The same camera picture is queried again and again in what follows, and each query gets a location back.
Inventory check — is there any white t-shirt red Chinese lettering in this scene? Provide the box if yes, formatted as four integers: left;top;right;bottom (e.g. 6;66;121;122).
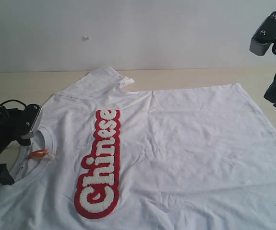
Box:
0;67;276;230

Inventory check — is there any orange ribbon size tag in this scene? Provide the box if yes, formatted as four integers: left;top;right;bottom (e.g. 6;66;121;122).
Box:
27;149;56;160

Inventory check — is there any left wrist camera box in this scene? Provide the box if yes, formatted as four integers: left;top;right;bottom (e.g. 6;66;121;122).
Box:
17;104;43;139

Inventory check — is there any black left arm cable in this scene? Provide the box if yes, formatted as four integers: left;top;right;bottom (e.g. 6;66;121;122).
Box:
0;99;27;113

